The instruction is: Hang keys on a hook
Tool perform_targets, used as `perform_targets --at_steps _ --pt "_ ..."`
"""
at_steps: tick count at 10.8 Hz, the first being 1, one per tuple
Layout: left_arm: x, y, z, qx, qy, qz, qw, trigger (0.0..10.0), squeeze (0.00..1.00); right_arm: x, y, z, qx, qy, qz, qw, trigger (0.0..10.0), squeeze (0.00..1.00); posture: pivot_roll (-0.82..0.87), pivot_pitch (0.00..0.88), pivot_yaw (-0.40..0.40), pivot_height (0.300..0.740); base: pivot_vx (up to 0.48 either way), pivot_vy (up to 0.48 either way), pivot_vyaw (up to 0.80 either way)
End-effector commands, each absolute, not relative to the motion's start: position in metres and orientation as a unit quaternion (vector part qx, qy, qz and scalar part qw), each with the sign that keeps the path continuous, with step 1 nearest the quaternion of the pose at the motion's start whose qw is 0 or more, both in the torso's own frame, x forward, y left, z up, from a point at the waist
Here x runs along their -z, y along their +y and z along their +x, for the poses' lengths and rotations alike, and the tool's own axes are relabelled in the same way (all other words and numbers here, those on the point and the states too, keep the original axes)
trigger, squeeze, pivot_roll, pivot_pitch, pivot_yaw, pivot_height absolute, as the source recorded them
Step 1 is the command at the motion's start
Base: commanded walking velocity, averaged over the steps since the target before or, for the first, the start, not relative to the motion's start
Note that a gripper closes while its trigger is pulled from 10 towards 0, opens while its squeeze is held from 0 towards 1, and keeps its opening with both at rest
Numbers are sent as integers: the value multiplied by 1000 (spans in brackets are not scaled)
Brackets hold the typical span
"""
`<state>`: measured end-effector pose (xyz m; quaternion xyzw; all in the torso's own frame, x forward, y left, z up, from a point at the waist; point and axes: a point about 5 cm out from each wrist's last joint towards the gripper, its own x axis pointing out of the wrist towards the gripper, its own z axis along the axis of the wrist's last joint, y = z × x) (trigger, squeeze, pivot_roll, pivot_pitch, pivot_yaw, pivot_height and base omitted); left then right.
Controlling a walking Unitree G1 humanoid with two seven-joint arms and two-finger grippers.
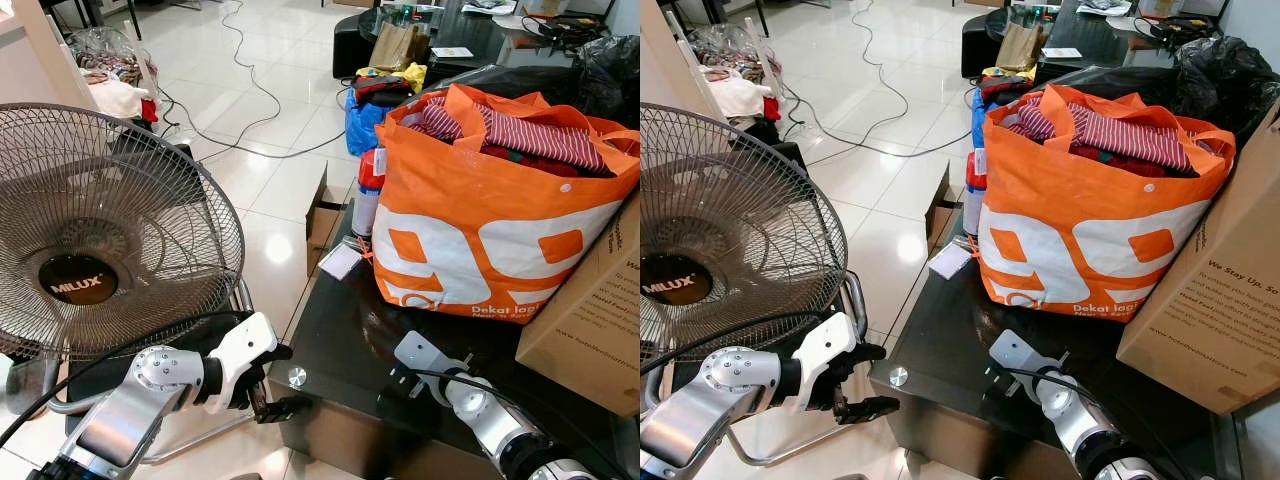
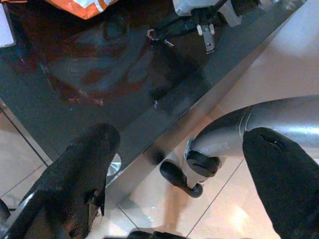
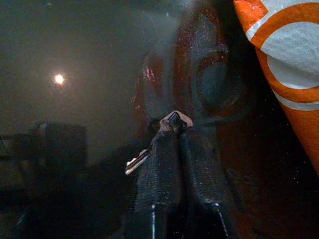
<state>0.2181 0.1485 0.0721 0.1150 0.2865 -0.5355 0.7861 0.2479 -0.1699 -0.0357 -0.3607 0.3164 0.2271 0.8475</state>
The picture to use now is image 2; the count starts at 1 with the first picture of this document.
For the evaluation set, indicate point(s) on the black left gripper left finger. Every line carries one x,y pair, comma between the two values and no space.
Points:
74,174

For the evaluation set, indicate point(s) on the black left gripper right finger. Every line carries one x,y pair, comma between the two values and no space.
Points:
286,186

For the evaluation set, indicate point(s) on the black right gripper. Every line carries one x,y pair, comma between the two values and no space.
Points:
204,15

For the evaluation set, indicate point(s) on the silver metal clip white tabs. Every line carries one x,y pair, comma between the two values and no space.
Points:
208,41

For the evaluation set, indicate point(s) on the silver round disc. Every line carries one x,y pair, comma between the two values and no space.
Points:
115,165

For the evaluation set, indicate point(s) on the black glossy table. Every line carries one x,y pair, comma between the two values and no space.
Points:
99,74

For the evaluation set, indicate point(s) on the orange white printed bag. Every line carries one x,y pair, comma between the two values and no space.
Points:
84,10

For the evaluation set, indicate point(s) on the black robot foot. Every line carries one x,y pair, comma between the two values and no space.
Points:
174,174

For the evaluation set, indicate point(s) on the white paper sheet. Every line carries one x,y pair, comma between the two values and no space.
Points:
6,27

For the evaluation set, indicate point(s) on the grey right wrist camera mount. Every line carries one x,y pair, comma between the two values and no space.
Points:
184,5

